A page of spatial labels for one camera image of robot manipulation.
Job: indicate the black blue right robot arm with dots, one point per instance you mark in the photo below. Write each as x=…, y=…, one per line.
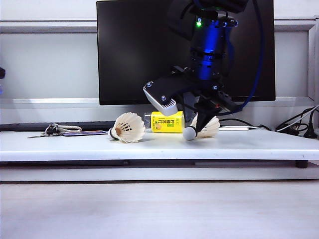
x=207, y=44

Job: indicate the white feather shuttlecock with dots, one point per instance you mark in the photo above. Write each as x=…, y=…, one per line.
x=132, y=129
x=211, y=130

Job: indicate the black plug adapter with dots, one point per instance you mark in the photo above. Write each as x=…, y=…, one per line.
x=310, y=133

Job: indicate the aluminium partition frame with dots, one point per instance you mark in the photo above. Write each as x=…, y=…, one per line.
x=49, y=29

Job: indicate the metal key bunch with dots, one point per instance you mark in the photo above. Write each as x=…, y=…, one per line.
x=51, y=130

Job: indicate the blue key tag card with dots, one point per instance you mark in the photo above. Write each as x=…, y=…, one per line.
x=84, y=133

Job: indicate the black computer monitor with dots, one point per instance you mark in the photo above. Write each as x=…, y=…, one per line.
x=137, y=49

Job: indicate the yellow label plastic bottle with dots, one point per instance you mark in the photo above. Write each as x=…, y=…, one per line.
x=164, y=124

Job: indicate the black computer keyboard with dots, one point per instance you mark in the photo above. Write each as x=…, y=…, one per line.
x=25, y=126

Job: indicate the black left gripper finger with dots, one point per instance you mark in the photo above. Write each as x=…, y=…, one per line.
x=2, y=73

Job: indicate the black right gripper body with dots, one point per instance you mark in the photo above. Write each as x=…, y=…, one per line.
x=211, y=99

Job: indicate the black board foot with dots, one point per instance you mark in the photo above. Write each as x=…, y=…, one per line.
x=301, y=164

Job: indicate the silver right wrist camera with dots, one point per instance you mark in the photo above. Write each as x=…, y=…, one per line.
x=162, y=99

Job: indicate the white flat device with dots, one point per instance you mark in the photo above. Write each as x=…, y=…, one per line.
x=234, y=128

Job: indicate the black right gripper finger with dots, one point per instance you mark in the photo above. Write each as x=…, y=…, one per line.
x=203, y=120

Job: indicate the white raised desk board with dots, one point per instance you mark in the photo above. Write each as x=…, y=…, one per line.
x=159, y=149

